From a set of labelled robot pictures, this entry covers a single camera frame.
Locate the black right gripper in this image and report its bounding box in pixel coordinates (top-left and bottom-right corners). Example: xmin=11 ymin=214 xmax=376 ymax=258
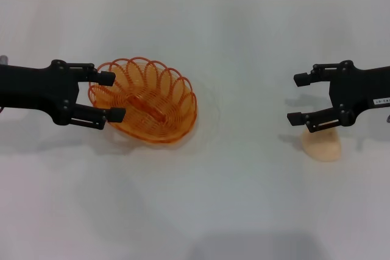
xmin=286 ymin=60 xmax=390 ymax=134

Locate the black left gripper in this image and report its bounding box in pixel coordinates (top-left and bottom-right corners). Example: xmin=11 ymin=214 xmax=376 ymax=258
xmin=0 ymin=60 xmax=127 ymax=129

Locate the beige round bread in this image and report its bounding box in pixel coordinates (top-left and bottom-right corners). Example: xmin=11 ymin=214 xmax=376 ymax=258
xmin=299 ymin=127 xmax=342 ymax=163

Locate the orange wire basket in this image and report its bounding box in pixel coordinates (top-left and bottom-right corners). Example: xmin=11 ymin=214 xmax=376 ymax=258
xmin=88 ymin=57 xmax=199 ymax=146

